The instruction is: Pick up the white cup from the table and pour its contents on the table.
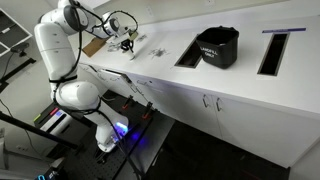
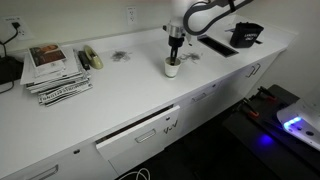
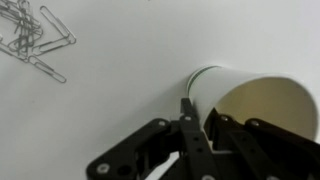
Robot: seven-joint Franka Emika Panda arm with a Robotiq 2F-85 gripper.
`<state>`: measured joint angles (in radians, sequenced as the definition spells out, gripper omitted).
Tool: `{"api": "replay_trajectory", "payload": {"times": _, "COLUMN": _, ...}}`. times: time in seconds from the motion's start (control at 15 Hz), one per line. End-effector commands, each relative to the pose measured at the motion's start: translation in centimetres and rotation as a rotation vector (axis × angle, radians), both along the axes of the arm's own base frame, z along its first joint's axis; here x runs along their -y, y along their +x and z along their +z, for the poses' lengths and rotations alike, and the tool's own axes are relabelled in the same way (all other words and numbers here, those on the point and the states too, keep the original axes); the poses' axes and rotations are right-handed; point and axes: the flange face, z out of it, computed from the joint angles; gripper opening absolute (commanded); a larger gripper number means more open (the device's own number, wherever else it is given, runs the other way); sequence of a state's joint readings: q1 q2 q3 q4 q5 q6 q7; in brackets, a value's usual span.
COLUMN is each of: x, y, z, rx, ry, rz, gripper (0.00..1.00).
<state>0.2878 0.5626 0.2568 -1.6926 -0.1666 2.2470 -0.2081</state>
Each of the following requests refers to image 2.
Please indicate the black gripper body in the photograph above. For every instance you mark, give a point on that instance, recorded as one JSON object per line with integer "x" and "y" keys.
{"x": 175, "y": 41}

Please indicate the white paper cup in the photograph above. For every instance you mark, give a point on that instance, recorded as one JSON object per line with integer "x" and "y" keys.
{"x": 172, "y": 70}

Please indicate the poured paper clip pile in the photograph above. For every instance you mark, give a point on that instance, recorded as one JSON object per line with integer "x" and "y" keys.
{"x": 191, "y": 56}

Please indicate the white robot base blue light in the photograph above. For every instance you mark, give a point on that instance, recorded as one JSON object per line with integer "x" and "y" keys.
{"x": 300, "y": 125}

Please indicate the pile of paper clips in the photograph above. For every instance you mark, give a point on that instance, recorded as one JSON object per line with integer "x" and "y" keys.
{"x": 120, "y": 56}

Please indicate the white counter cabinet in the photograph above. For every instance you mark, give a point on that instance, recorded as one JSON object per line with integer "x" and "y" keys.
{"x": 233, "y": 85}

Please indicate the black landfill bin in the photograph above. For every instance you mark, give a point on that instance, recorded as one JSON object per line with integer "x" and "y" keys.
{"x": 246, "y": 36}

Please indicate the black stapler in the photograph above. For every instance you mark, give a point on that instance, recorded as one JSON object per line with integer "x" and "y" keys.
{"x": 83, "y": 60}

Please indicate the orange black clamp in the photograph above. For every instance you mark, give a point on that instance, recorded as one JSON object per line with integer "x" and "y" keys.
{"x": 250, "y": 110}
{"x": 266, "y": 94}

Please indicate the open white drawer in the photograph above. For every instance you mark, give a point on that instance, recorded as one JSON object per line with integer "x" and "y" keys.
{"x": 140, "y": 143}

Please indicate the stack of white papers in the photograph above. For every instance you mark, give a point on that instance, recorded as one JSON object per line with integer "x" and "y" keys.
{"x": 66, "y": 71}

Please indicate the black white print magazine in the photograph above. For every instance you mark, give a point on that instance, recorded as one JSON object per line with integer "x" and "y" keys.
{"x": 65, "y": 93}

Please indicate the photo cover magazine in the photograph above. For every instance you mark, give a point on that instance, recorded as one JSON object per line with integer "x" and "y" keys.
{"x": 46, "y": 55}

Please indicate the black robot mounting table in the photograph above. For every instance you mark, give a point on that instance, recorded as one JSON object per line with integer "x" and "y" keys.
{"x": 260, "y": 150}

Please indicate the black box device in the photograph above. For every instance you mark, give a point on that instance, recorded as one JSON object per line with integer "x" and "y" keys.
{"x": 8, "y": 70}

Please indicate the white wall outlet with plug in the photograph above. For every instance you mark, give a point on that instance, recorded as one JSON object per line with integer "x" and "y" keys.
{"x": 21, "y": 33}

